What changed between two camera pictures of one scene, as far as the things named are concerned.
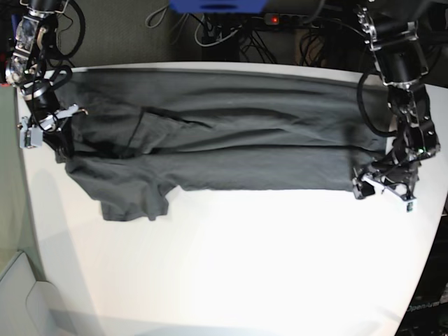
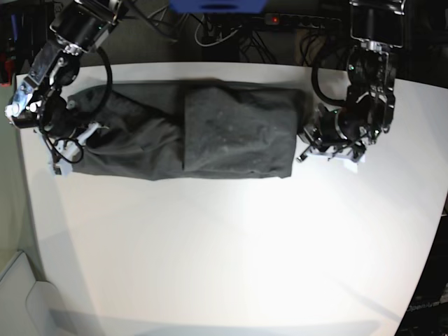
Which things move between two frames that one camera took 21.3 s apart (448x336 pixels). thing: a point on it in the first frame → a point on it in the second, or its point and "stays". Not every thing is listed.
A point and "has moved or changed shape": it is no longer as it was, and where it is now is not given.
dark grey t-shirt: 134,135 has moved or changed shape
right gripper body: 367,184 → 351,148
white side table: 28,306 stays
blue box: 218,6 stays
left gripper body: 51,123 → 63,152
